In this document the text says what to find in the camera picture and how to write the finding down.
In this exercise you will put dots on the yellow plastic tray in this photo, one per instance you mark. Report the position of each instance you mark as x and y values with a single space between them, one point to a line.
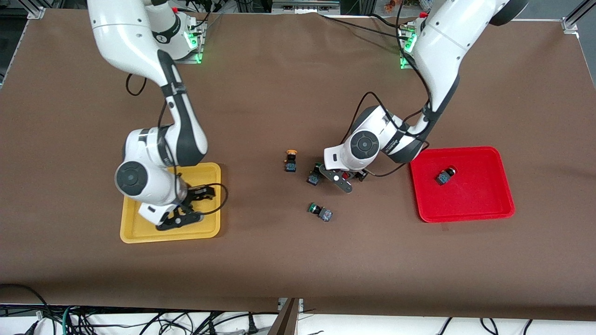
144 231

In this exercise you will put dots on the dark camera pole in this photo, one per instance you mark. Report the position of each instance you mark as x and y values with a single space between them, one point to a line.
286 321

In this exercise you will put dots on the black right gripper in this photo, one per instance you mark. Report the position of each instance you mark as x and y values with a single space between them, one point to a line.
193 194

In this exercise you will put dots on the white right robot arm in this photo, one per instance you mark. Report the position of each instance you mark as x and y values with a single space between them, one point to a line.
139 46

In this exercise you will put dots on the yellow push button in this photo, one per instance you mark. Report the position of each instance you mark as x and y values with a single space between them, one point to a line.
291 164

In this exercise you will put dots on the grey box behind table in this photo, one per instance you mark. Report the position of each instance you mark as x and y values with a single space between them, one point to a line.
305 5

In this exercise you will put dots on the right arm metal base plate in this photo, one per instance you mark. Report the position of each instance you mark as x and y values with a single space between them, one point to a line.
198 49

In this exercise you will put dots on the brown table cover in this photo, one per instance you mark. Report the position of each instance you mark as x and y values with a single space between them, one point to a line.
298 260

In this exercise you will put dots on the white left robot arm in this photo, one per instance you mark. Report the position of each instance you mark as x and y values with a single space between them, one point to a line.
447 46

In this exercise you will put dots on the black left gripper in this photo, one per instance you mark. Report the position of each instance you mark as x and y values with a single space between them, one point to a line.
359 175

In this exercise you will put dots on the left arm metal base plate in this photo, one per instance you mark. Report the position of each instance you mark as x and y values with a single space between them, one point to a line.
404 64

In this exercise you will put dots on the green push button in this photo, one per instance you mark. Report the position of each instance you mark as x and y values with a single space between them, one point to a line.
323 213
314 177

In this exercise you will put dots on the red plastic tray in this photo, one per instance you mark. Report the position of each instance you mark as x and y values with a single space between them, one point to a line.
475 200

